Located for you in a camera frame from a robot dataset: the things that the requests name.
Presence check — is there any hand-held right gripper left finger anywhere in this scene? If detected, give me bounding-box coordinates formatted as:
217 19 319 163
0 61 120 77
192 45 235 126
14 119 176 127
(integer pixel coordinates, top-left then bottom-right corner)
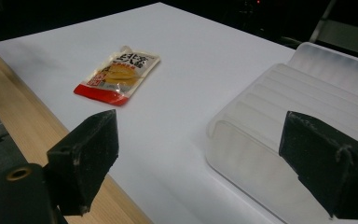
45 108 120 217

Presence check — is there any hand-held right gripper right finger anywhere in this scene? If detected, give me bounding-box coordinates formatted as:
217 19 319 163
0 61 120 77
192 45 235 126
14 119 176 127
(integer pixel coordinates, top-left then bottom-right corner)
278 110 358 220

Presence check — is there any translucent plastic container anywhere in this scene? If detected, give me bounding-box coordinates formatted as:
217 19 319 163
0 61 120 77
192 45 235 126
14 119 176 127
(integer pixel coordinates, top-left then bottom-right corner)
205 41 358 224

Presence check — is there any red and white sauce pouch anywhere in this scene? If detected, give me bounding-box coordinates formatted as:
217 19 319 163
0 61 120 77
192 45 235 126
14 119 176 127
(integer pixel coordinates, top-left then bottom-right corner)
73 45 161 107

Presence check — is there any white sheet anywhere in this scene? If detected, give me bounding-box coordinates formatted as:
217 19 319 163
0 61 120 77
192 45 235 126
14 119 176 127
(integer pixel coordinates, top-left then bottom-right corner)
0 2 296 224

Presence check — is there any metal stand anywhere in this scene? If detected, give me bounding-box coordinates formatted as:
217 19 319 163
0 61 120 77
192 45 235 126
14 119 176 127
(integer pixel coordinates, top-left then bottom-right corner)
309 0 338 44

